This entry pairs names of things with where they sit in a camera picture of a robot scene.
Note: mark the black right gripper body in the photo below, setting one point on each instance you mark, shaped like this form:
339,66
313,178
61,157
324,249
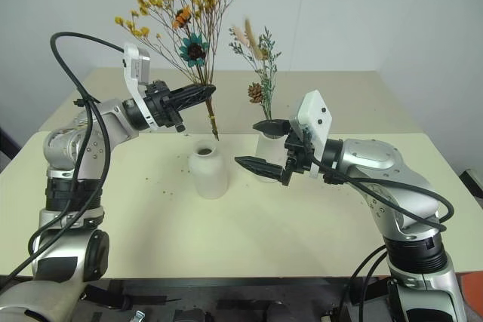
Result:
299,152

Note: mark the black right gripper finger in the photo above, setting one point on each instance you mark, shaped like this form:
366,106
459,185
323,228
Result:
260,166
273,127

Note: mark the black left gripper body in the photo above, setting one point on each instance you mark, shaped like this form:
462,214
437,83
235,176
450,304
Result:
158,105

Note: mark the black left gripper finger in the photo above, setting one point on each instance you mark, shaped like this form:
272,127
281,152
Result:
192,101
196,90

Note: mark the yellow dried flower bouquet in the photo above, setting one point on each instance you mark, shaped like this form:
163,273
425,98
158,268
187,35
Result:
194,50

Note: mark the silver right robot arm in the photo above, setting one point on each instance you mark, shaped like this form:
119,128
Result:
377,156

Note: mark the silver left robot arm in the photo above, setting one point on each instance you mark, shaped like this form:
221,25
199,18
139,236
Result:
109,122

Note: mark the white ceramic vase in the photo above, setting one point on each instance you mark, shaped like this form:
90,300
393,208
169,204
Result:
209,178
268,147

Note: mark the green pine cone bouquet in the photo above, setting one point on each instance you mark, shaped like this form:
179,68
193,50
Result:
256,92

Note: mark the dark rounded shape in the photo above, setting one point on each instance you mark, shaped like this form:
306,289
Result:
275,311

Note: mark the black background object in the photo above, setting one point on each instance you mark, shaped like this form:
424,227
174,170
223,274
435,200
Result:
472,182
8,146

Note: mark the orange background object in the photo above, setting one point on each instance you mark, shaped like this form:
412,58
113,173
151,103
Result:
474,295

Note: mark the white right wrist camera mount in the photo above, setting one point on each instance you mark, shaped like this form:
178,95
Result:
314,120

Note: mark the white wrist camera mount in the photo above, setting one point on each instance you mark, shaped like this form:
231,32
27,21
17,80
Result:
134,69
314,120

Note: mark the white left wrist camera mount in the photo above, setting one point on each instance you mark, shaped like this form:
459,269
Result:
134,69

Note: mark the black under-table frame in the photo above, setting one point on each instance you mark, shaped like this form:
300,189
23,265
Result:
234,286

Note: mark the small silver metal bracket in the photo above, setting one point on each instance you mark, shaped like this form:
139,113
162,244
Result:
138,316

